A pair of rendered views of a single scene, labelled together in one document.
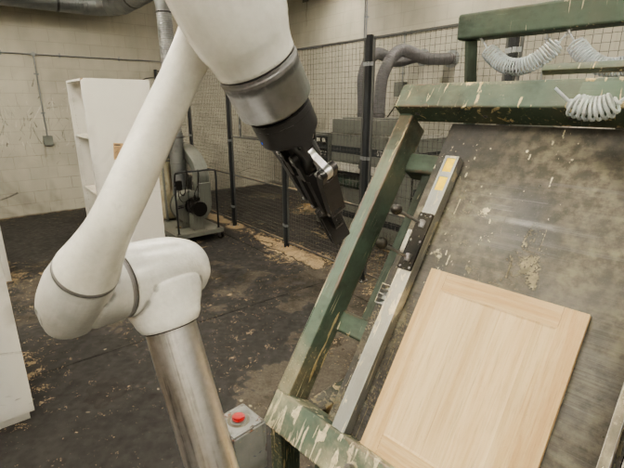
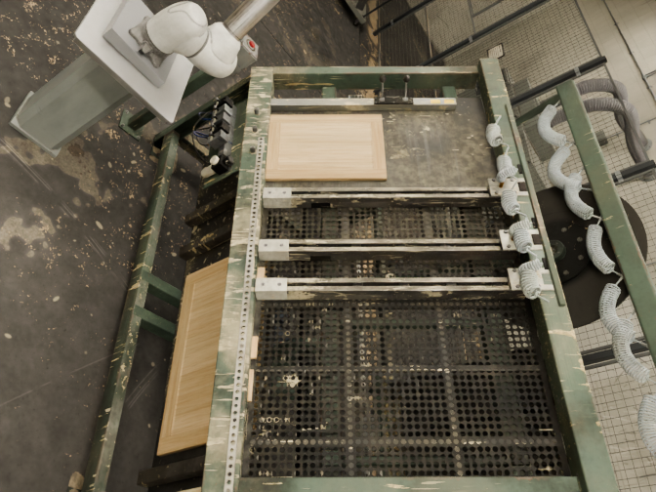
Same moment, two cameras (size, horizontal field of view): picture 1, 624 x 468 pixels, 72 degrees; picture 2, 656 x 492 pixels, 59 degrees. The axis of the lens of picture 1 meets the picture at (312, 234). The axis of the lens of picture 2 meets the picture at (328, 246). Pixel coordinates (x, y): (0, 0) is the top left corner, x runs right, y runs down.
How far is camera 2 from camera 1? 1.79 m
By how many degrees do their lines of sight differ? 12
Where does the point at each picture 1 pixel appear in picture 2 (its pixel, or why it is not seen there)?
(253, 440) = (244, 58)
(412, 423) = (294, 132)
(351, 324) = (329, 93)
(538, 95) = (504, 121)
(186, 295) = not seen: outside the picture
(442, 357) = (334, 133)
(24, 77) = not seen: outside the picture
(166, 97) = not seen: outside the picture
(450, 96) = (494, 84)
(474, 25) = (566, 91)
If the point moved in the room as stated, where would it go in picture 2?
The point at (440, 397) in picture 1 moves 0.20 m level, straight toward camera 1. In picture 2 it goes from (313, 138) to (290, 128)
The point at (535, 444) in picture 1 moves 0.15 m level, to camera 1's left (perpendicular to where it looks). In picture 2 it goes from (313, 175) to (301, 145)
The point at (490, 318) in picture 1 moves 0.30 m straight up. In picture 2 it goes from (365, 144) to (421, 117)
